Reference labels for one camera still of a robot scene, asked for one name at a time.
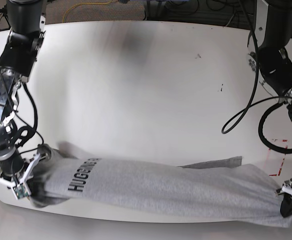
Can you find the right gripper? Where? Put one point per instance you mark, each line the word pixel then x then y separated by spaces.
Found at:
pixel 17 171

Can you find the grey T-shirt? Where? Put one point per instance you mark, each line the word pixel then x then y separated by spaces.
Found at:
pixel 222 189

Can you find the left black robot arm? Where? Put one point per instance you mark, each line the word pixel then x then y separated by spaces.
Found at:
pixel 270 33

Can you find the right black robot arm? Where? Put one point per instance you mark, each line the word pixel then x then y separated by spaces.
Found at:
pixel 26 19

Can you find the red tape marking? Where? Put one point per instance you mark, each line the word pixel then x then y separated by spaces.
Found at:
pixel 274 160

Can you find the black tripod stand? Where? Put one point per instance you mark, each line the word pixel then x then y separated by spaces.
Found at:
pixel 3 13

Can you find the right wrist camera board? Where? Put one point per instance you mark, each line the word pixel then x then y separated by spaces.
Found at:
pixel 21 191

